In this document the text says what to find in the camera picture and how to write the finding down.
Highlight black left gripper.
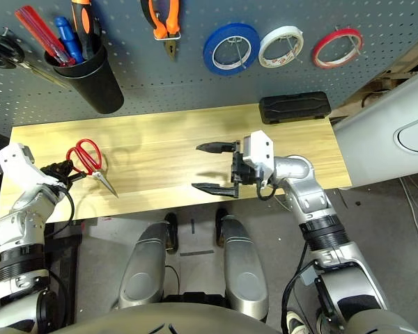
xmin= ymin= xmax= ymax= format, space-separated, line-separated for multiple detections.
xmin=40 ymin=159 xmax=88 ymax=184

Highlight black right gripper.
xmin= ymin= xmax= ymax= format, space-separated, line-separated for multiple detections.
xmin=191 ymin=140 xmax=263 ymax=200

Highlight red handled scissors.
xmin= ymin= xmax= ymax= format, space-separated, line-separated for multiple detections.
xmin=66 ymin=138 xmax=120 ymax=198

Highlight red handled screwdriver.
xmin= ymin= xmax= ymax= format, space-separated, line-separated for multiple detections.
xmin=14 ymin=5 xmax=77 ymax=67

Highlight red tape roll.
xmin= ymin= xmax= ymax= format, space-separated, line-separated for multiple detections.
xmin=312 ymin=27 xmax=364 ymax=70

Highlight orange black needle-nose pliers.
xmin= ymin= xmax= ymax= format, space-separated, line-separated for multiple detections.
xmin=140 ymin=0 xmax=181 ymax=63

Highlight dark grey pegboard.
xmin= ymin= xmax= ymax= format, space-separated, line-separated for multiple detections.
xmin=0 ymin=0 xmax=418 ymax=137

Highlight metal pegboard hook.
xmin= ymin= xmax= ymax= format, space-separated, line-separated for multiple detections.
xmin=226 ymin=36 xmax=249 ymax=69
xmin=285 ymin=34 xmax=302 ymax=57
xmin=336 ymin=24 xmax=364 ymax=56

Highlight black plastic cup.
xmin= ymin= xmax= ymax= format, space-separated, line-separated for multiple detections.
xmin=43 ymin=33 xmax=125 ymax=115

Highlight black plastic tool case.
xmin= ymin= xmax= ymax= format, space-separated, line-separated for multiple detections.
xmin=258 ymin=90 xmax=332 ymax=125

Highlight silver robot right leg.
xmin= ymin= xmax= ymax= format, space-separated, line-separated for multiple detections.
xmin=215 ymin=208 xmax=269 ymax=321

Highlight silver robot leg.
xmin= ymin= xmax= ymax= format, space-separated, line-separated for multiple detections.
xmin=215 ymin=208 xmax=269 ymax=321
xmin=118 ymin=212 xmax=180 ymax=310

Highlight blue tape roll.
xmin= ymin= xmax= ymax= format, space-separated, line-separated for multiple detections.
xmin=203 ymin=23 xmax=262 ymax=76

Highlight silver robot left leg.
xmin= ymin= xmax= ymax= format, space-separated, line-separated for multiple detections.
xmin=118 ymin=212 xmax=180 ymax=310

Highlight white tape roll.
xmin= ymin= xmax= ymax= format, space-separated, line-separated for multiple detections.
xmin=258 ymin=25 xmax=304 ymax=68

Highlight white appliance housing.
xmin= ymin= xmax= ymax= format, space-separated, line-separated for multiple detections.
xmin=334 ymin=65 xmax=418 ymax=191

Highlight grey robot torso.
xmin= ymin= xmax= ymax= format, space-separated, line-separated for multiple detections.
xmin=0 ymin=305 xmax=418 ymax=334

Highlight bystander sneaker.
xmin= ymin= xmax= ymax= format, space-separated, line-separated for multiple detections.
xmin=285 ymin=309 xmax=308 ymax=334

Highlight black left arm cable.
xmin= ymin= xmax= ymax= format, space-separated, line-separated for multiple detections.
xmin=0 ymin=163 xmax=76 ymax=239

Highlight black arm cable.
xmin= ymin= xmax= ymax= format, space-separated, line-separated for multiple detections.
xmin=256 ymin=175 xmax=321 ymax=334
xmin=0 ymin=163 xmax=76 ymax=239

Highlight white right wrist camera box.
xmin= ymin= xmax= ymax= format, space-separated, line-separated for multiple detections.
xmin=242 ymin=130 xmax=274 ymax=178

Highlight blue handled screwdriver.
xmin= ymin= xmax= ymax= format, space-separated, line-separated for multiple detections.
xmin=54 ymin=16 xmax=84 ymax=64

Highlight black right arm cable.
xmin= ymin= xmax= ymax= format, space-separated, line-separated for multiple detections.
xmin=256 ymin=175 xmax=321 ymax=334

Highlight black handled scissors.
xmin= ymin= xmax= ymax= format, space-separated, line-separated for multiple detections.
xmin=0 ymin=29 xmax=70 ymax=90

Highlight wire pliers holder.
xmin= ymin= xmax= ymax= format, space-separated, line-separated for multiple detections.
xmin=153 ymin=31 xmax=181 ymax=42

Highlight orange black handled screwdriver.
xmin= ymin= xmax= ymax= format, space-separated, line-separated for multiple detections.
xmin=71 ymin=0 xmax=95 ymax=61

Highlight white floor cables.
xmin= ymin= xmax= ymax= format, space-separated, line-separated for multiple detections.
xmin=398 ymin=177 xmax=418 ymax=260

